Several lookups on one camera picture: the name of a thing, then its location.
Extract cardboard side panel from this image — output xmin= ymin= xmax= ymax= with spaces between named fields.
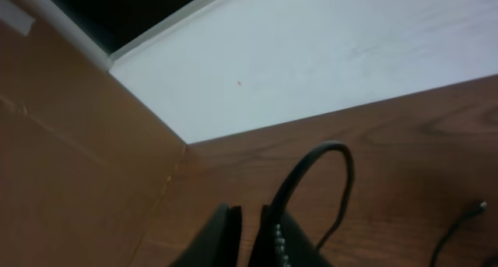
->
xmin=1 ymin=0 xmax=184 ymax=266

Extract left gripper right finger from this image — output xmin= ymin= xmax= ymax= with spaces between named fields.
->
xmin=248 ymin=205 xmax=332 ymax=267

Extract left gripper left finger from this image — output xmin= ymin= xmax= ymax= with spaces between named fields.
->
xmin=169 ymin=204 xmax=242 ymax=267

